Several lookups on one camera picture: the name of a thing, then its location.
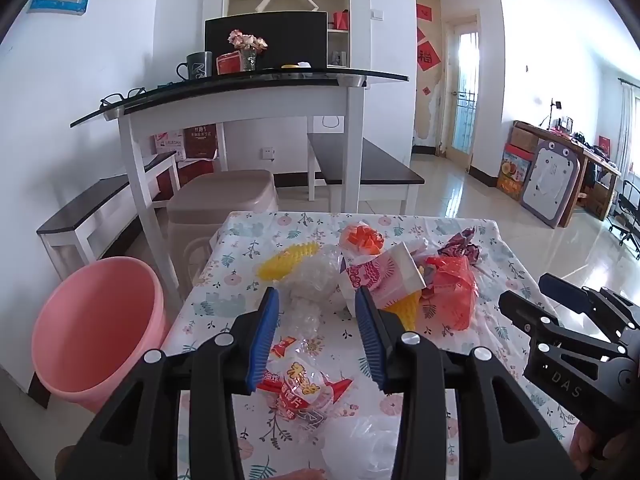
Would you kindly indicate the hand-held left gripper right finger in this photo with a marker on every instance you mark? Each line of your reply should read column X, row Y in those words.
column 369, row 340

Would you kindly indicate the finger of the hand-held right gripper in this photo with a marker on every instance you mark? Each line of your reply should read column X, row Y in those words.
column 530, row 316
column 565, row 291

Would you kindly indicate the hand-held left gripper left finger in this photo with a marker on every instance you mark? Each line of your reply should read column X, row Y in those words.
column 261, row 340

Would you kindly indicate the red white snack packet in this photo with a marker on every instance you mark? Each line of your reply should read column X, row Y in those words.
column 305, row 385

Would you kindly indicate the maroon paper wrapper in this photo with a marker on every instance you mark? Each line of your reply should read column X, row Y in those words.
column 460, row 247

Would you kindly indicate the pink plastic bucket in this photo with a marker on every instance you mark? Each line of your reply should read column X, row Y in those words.
column 100, row 330

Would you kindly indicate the person's right hand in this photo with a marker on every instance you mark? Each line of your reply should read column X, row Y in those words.
column 584, row 447

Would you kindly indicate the floral tablecloth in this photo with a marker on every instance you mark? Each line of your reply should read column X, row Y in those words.
column 220, row 305

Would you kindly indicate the pink white paper box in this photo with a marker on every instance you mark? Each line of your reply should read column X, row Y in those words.
column 385, row 275

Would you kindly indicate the red plastic bag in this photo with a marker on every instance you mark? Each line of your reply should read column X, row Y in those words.
column 450, row 290

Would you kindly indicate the clear bubble wrap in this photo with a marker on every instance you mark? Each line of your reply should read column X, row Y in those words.
column 315, row 275

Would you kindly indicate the black chair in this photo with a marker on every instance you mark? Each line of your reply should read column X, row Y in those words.
column 627, row 220

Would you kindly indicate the grey drawing board with eyes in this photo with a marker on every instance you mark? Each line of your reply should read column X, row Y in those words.
column 550, row 185

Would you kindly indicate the beige plastic stool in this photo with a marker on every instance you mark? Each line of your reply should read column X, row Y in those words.
column 220, row 192
column 192, row 255

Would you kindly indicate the clear plastic bag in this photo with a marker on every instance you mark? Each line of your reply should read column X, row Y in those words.
column 365, row 450

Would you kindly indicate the colourful fruit box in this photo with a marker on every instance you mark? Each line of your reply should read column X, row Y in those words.
column 515, row 172

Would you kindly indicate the wooden desk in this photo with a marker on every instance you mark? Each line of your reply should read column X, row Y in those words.
column 597, row 160

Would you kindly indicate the short white bench dark top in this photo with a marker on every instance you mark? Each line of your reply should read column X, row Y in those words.
column 370, row 165

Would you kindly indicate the dark red gift box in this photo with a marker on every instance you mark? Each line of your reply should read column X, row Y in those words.
column 200, row 141

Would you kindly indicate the white pink gift bag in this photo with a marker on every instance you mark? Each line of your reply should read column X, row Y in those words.
column 167, row 142

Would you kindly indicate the glass door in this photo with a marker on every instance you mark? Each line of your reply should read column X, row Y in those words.
column 462, row 95

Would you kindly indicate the long white bench dark top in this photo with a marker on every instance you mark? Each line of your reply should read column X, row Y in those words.
column 80, row 210

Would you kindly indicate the white table with glass top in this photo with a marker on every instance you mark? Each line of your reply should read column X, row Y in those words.
column 240, row 102

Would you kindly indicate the yellow lid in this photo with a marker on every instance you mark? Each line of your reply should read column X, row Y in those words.
column 290, row 65

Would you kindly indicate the red tin box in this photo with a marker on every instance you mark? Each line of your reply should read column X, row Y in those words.
column 229, row 63

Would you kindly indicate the black eyeglasses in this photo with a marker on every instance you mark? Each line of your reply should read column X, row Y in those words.
column 122, row 96

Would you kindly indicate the dark grey mug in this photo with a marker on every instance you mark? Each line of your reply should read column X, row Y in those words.
column 197, row 66

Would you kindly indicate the glass cups on shelf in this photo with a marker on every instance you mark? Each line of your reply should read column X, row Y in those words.
column 337, row 58

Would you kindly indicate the flowers in glass vase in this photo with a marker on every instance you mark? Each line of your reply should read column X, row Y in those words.
column 248, row 45

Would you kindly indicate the black flat panel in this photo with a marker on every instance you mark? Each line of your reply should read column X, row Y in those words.
column 295, row 40

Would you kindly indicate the red paper bag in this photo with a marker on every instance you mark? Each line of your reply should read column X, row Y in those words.
column 342, row 20

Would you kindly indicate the white shelf unit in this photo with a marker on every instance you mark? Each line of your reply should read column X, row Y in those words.
column 357, row 0

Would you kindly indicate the white wall socket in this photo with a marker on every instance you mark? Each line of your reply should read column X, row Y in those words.
column 268, row 153

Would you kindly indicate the large red paper wall decoration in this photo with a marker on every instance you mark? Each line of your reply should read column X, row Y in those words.
column 427, row 57

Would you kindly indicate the small red paper wall decoration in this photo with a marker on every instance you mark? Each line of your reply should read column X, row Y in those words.
column 424, row 11

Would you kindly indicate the white light switch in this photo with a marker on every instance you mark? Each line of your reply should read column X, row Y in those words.
column 377, row 15

